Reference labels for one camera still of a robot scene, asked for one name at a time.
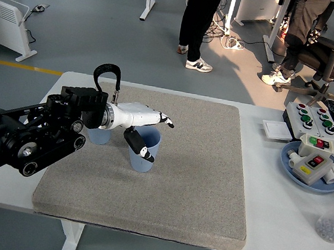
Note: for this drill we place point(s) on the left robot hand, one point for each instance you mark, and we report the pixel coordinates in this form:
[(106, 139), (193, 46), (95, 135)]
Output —
[(137, 114)]

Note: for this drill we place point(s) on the blue ribbed cup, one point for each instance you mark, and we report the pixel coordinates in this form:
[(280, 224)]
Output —
[(99, 138), (141, 164)]

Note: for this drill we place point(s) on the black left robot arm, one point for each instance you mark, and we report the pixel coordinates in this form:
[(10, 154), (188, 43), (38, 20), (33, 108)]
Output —
[(45, 126)]

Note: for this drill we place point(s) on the white push-button box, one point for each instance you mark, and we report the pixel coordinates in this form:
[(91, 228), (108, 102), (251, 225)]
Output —
[(330, 121), (298, 120)]

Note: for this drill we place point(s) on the grey-brown mat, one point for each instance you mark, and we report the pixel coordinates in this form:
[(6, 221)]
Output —
[(178, 179)]

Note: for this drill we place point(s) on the standing person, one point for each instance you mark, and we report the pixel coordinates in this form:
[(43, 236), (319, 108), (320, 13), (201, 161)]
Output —
[(199, 17)]

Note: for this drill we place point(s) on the white table leg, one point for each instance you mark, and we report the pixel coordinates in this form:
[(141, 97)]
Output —
[(69, 242)]

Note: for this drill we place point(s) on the blue plate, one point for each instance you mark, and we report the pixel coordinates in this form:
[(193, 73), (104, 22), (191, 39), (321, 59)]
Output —
[(286, 173)]

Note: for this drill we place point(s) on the white floor heater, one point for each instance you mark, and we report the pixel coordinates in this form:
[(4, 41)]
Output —
[(3, 24), (258, 5)]

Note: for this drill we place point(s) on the seated person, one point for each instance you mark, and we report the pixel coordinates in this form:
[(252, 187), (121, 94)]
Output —
[(301, 22)]

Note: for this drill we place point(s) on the white wall switch plate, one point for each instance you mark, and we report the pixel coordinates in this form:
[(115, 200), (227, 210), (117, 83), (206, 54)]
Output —
[(276, 130)]

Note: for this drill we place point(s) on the white switch, red rocker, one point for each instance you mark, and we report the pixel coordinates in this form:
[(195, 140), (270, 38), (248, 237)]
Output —
[(309, 171)]

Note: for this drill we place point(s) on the white switch, green red buttons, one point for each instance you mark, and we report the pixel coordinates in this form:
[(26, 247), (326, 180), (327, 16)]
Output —
[(316, 146)]

